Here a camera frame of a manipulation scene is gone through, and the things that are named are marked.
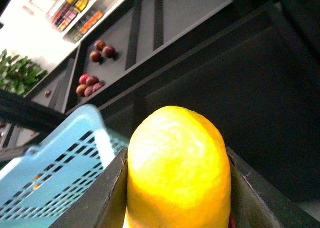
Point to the black display shelf unit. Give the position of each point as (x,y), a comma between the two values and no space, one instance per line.
(246,70)

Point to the green plant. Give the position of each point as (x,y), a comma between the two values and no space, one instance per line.
(19,74)

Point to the dark apple upper left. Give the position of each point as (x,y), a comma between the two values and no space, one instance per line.
(109,52)

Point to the yellow lemon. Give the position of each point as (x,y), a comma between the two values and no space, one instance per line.
(178,172)

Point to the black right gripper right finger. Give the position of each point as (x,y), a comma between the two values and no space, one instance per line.
(256,203)

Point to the light blue plastic basket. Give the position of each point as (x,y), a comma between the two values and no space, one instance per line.
(39,187)

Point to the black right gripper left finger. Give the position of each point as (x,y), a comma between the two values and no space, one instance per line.
(104,203)

